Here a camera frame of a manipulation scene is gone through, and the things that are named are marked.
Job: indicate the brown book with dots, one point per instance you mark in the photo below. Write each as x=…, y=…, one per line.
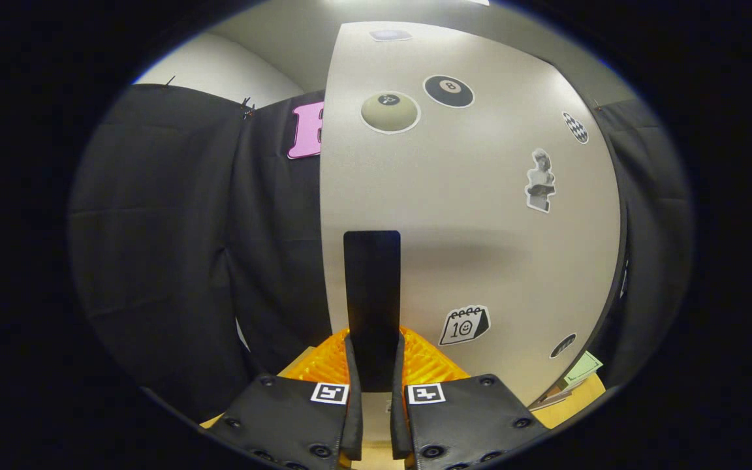
x=559, y=391

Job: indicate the grey book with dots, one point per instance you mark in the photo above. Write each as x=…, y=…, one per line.
x=546, y=403

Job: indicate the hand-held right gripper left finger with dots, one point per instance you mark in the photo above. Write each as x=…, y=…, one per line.
x=354, y=424

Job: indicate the black backdrop cloth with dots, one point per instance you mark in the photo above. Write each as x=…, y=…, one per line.
x=173, y=261

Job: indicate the white cabinet door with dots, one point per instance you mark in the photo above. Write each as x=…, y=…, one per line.
x=480, y=261

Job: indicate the green book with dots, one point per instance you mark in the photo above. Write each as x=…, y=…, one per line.
x=581, y=369

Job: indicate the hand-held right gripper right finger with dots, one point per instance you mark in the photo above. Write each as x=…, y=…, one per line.
x=399, y=424

